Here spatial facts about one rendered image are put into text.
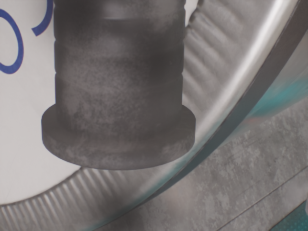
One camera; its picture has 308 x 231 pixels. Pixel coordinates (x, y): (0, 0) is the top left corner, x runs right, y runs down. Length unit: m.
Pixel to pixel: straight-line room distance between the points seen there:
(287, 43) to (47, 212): 0.28
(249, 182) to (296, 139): 0.30
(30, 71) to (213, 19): 0.19
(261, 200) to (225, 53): 1.75
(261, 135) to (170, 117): 1.97
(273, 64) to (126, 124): 0.23
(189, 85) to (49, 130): 0.23
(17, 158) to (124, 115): 0.42
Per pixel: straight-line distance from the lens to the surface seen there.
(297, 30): 0.38
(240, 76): 0.37
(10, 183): 0.60
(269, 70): 0.39
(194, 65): 0.39
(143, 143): 0.17
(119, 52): 0.16
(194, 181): 1.90
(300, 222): 2.26
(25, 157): 0.57
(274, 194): 2.16
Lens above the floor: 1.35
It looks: 48 degrees down
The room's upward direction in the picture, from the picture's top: 78 degrees clockwise
